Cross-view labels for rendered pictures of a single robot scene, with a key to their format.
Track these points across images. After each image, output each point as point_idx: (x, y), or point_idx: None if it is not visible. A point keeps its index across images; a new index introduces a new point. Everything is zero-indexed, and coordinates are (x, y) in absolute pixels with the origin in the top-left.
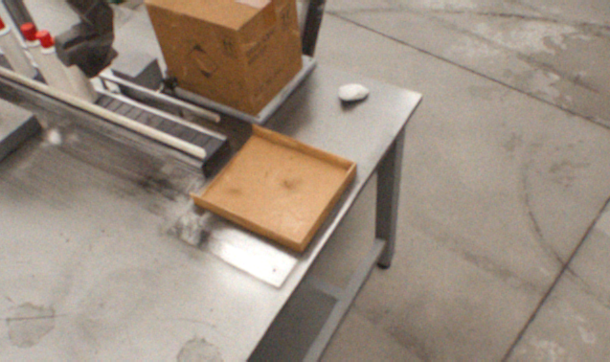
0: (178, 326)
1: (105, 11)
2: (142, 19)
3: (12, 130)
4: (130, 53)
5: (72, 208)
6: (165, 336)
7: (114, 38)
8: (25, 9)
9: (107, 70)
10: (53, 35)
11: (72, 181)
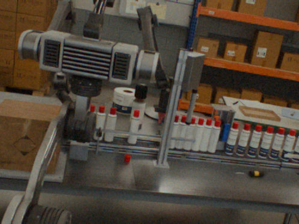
0: None
1: (53, 79)
2: (128, 185)
3: (105, 129)
4: (87, 144)
5: None
6: None
7: (56, 94)
8: (162, 141)
9: (108, 160)
10: (166, 170)
11: None
